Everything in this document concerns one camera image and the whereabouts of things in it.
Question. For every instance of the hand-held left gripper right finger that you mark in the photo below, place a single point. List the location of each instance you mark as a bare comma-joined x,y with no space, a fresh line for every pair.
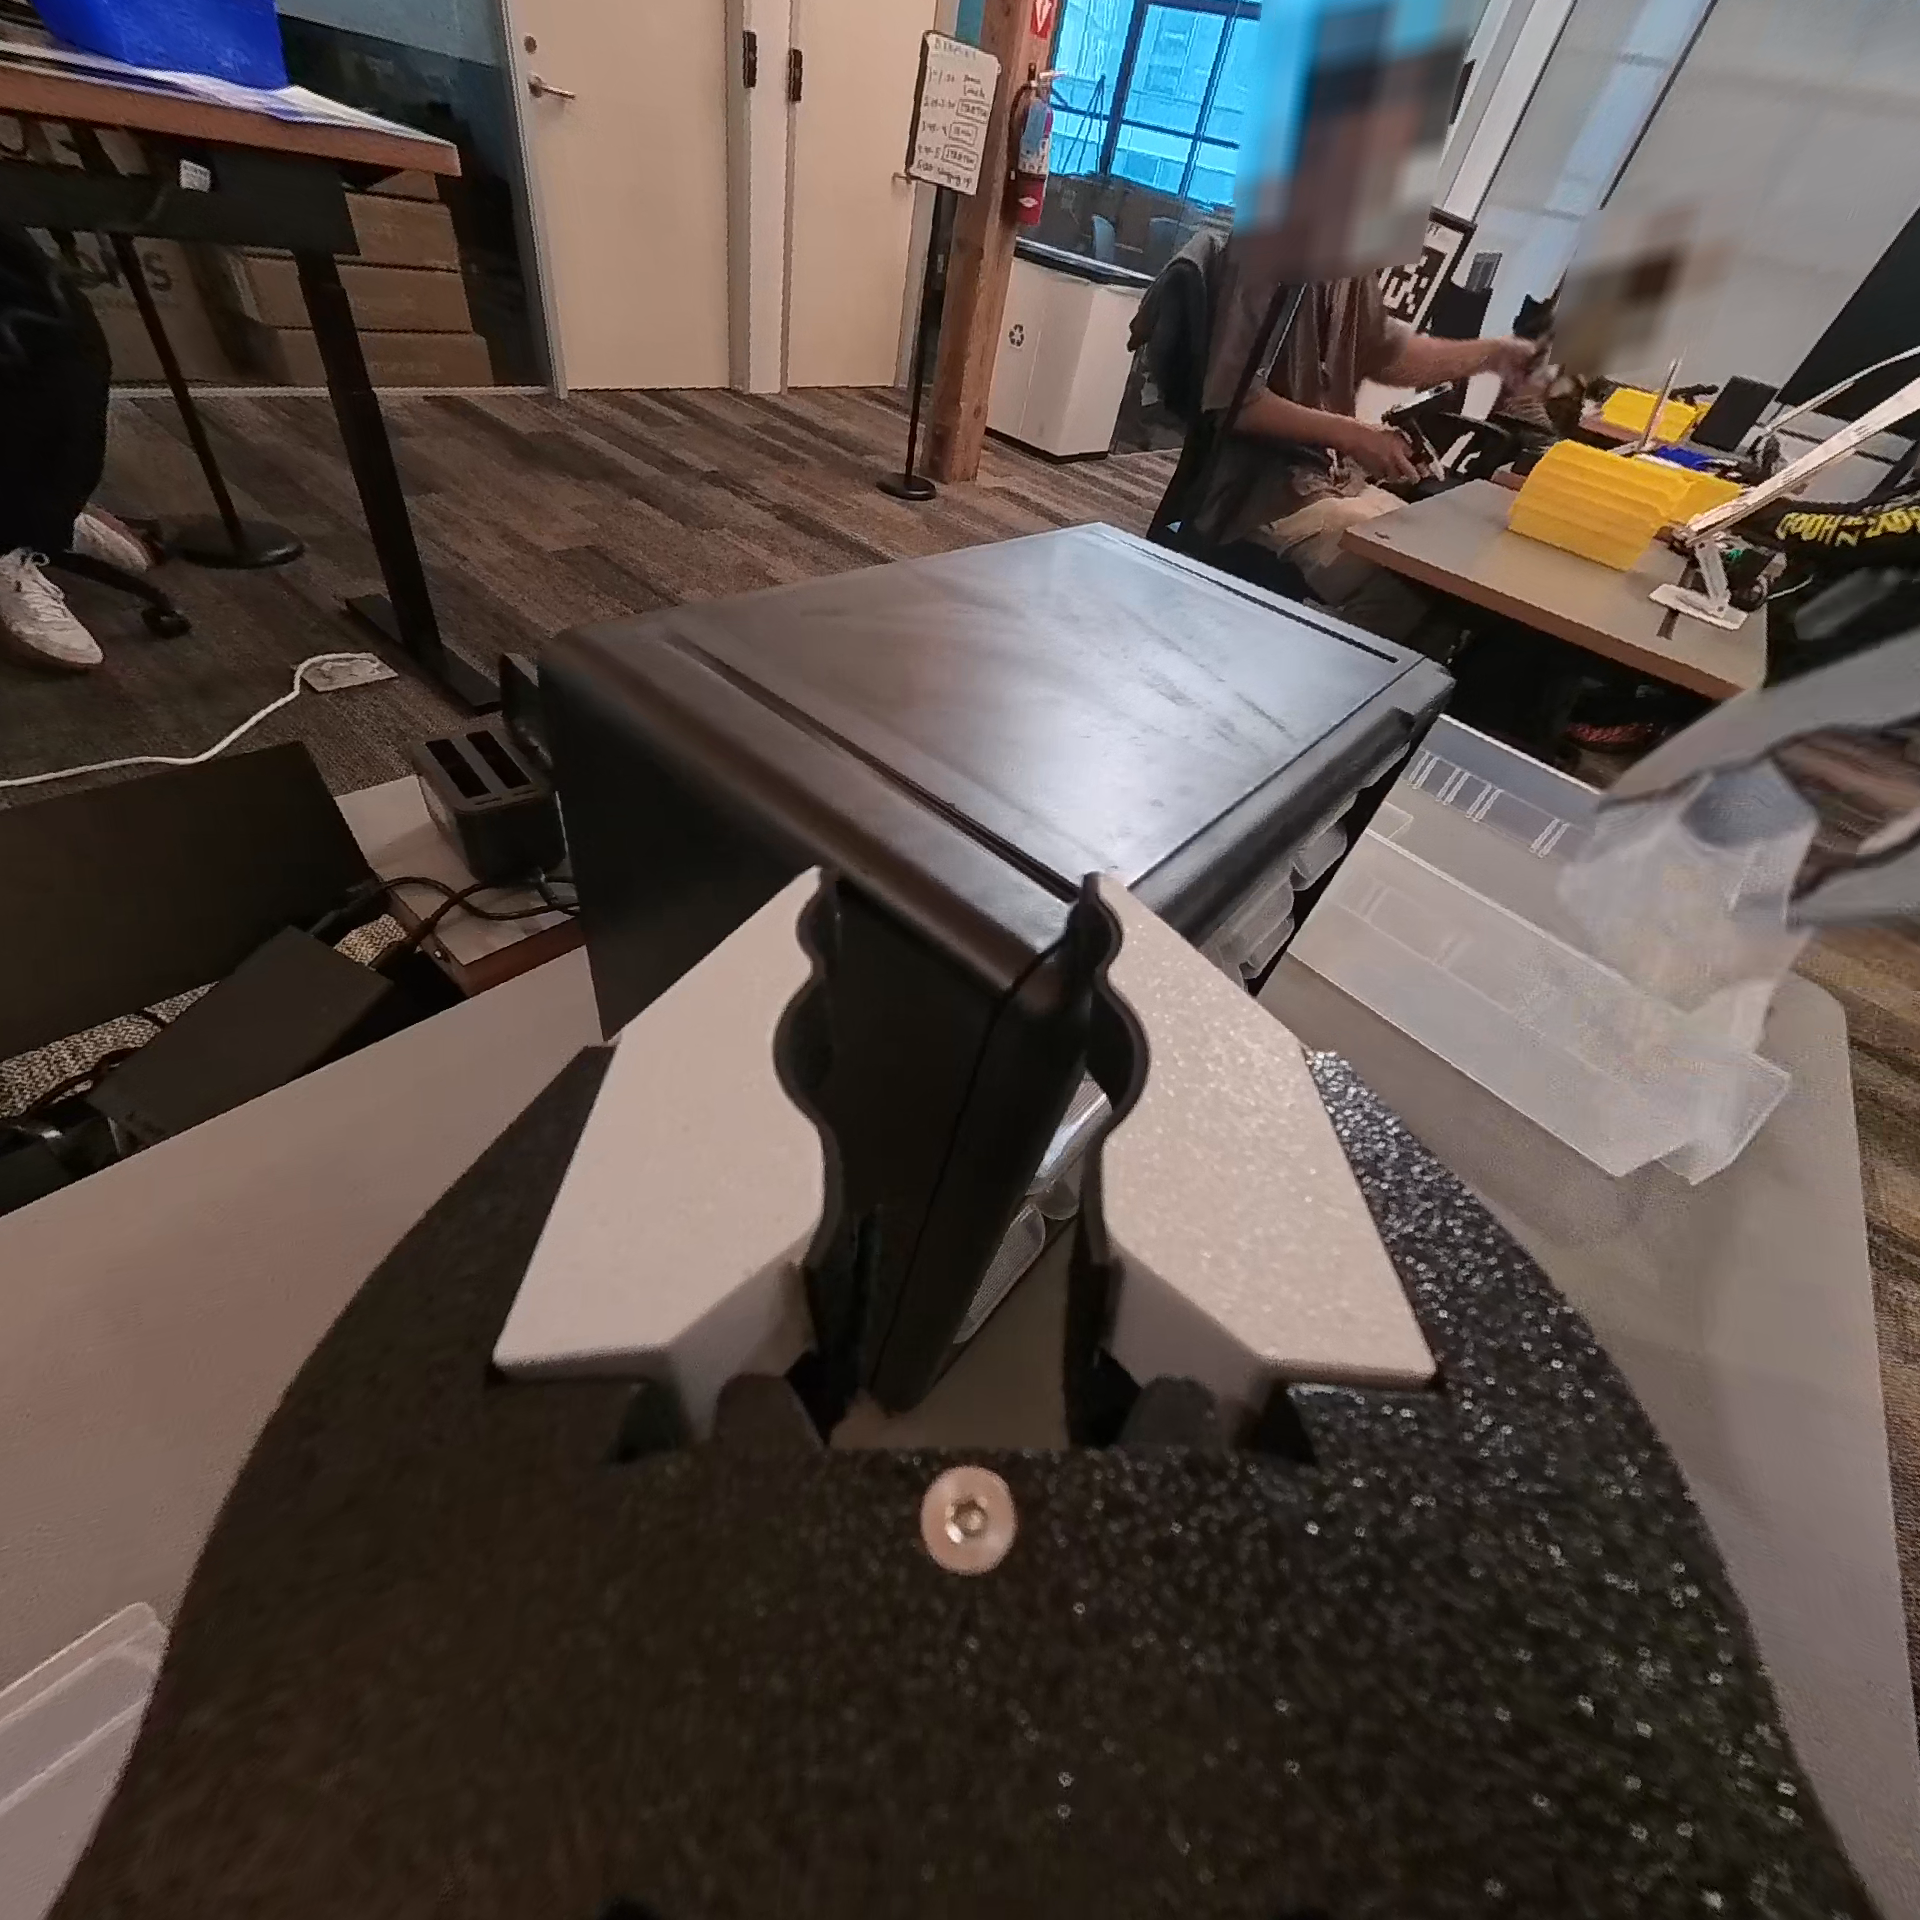
1261,1202

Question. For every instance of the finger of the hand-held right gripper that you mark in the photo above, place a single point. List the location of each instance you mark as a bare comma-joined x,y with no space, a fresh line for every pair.
1875,885
1770,720

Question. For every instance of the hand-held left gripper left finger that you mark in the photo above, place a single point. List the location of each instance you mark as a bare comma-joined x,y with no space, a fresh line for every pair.
662,1202

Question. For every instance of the single clear plastic drawer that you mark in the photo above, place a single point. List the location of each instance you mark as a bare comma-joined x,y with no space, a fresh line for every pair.
1680,916

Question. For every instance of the large clear plastic bin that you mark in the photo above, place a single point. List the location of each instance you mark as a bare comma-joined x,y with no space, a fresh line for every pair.
1426,931

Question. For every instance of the black drawer cabinet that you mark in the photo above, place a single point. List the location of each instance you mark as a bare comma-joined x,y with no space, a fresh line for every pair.
1020,675

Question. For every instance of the slanted white board stand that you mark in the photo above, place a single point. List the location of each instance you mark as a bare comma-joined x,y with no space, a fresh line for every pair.
1786,511

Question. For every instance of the grey top desk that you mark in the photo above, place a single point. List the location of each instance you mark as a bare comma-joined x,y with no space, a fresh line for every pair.
1546,586

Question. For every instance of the stack of yellow bins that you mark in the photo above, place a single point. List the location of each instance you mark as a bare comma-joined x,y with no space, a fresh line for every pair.
1589,504

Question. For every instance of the dark laptop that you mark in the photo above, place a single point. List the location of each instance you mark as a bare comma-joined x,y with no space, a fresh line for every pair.
1738,412

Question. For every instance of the black monitor screen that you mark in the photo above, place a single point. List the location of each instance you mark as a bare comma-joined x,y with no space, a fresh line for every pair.
1861,359

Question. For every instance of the black battery charger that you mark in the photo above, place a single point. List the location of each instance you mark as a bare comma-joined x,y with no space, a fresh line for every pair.
488,819

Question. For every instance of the black flat box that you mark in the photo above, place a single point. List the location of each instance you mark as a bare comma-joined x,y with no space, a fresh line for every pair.
254,1028

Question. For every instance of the black white tag sign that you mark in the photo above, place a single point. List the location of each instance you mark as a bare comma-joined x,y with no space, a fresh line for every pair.
1435,284

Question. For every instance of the black flat panel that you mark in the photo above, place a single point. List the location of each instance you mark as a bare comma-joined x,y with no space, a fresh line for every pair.
150,885

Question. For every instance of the white floor outlet plate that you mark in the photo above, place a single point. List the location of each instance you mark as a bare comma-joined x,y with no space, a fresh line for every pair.
348,671

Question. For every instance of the office chair with grey jacket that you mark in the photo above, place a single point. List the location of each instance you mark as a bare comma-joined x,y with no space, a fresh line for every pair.
1184,389

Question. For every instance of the black round base stand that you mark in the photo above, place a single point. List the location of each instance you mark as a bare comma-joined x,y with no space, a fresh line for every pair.
240,541

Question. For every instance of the white recycling bin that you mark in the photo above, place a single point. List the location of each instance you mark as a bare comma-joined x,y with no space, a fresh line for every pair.
1066,359

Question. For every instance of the black chair wheel base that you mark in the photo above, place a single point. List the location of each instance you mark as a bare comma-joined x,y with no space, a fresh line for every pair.
135,600

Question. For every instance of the small clear container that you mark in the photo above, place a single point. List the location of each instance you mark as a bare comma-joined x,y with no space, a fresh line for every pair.
61,1741

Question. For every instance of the wooden pillar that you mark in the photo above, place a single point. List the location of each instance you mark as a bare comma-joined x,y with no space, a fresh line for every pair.
983,300

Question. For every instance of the red fire extinguisher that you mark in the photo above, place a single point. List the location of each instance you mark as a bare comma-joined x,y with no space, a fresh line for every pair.
1032,136

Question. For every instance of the stack of cardboard boxes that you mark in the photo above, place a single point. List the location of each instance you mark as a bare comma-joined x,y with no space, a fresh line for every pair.
390,284

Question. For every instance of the white door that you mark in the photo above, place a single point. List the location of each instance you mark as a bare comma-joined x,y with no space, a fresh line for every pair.
630,196
856,196

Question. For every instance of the whiteboard sign stand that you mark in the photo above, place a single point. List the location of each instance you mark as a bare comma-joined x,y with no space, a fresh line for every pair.
944,136

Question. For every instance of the wooden edged desk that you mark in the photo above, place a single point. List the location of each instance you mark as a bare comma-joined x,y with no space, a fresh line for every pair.
196,130

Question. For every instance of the small blue bin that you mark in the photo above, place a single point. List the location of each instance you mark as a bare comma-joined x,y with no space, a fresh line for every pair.
166,37

